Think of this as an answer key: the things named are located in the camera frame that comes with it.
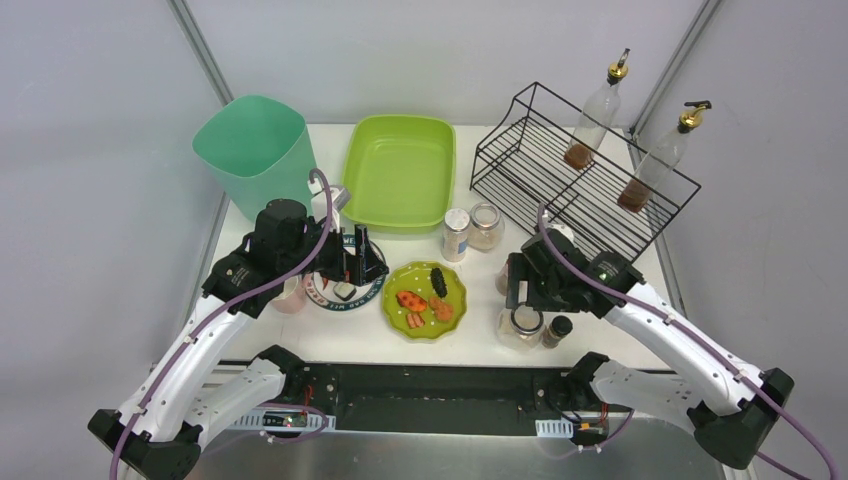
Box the purple cable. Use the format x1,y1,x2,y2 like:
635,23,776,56
536,203,841,480
109,168,335,480

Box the green dotted plate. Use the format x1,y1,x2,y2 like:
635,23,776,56
381,261,468,341

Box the glass jar beige contents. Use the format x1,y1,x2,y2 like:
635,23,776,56
468,202,505,251

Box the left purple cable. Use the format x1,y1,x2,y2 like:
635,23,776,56
109,168,335,480

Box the black sea cucumber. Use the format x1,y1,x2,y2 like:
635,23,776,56
429,267,448,299

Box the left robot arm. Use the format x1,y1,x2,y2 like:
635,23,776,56
88,199,389,479

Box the white grain shaker jar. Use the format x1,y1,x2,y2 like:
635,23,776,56
441,208,471,263

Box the pork belly piece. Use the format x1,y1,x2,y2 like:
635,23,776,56
406,312,426,329

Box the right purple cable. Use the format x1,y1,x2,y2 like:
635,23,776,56
536,203,841,480

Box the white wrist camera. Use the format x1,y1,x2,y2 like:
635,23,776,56
548,224,575,244
308,181,352,231

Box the sushi rice roll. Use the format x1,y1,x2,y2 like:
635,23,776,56
333,282,357,302

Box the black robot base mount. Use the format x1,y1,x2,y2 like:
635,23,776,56
275,363,607,436

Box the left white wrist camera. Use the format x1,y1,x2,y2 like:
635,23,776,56
308,181,352,231

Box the small black cap spice bottle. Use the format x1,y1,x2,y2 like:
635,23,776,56
541,315,573,349

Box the orange grilled fish piece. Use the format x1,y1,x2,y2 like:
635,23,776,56
395,291,429,313

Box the black wire rack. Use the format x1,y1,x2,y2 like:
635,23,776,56
469,82,701,261

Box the large glass jar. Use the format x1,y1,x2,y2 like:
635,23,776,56
496,303,544,352

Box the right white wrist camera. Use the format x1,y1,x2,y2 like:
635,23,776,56
548,224,575,244

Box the tall oil bottle gold pump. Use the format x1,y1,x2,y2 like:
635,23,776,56
563,48,631,170

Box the lime green plastic basin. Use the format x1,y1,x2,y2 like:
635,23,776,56
342,114,456,234

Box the white plate teal rim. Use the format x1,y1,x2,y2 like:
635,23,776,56
302,273,387,312

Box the pink white mug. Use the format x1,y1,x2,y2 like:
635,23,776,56
270,276,307,315

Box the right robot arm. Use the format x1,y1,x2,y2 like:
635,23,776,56
505,228,794,470

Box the teal plastic bin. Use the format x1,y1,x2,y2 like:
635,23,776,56
192,95,316,221

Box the fried chicken nugget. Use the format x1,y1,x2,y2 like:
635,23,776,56
429,296,455,323

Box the pink lid spice jar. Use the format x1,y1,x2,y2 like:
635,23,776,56
495,261,509,296

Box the oil bottle gold spout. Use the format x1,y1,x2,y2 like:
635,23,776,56
617,100,713,213

